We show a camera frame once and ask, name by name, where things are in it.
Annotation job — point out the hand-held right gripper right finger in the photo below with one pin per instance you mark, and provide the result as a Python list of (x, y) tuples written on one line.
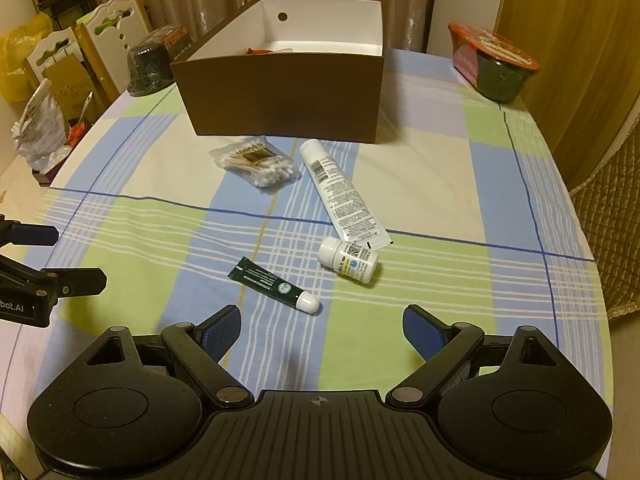
[(422, 332)]

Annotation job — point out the checked desktop tablecloth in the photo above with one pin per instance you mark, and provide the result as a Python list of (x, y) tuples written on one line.
[(425, 185)]

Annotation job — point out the red instant noodle bowl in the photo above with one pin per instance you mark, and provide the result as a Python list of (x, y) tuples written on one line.
[(492, 60)]

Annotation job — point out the wooden door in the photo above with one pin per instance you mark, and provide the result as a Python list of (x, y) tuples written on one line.
[(565, 35)]

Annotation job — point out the brown cardboard box white inside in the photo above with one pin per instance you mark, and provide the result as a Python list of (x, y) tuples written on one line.
[(280, 95)]

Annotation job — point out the white carved chair back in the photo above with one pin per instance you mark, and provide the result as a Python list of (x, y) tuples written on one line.
[(117, 35), (50, 50)]

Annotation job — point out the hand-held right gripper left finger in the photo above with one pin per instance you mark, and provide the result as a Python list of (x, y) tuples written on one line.
[(220, 332)]

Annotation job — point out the white pill bottle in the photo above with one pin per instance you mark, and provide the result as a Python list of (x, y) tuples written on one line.
[(350, 260)]

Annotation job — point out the white squeeze tube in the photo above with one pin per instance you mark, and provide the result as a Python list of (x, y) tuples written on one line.
[(340, 195)]

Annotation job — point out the red packet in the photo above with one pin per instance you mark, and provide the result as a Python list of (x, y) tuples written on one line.
[(260, 51)]

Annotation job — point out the dark green tube white cap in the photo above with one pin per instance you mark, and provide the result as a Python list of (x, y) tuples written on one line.
[(265, 282)]

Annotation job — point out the dark instant noodle bowl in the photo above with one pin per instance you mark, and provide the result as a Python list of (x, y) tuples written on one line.
[(150, 65)]

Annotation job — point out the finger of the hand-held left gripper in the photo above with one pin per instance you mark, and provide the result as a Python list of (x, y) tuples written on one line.
[(75, 282), (30, 235)]

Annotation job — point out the yellow plastic bag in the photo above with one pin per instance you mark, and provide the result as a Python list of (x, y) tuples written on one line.
[(15, 55)]

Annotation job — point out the white plastic bag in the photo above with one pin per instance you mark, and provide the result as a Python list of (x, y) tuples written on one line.
[(40, 125)]

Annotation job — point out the small brown cardboard carton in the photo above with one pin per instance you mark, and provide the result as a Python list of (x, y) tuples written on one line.
[(72, 85)]

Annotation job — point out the quilted beige chair cushion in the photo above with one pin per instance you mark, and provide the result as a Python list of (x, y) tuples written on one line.
[(615, 220)]

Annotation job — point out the cotton swab bag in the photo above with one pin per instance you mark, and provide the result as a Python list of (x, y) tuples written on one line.
[(255, 160)]

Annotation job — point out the dark red tray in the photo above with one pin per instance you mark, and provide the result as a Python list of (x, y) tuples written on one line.
[(50, 172)]

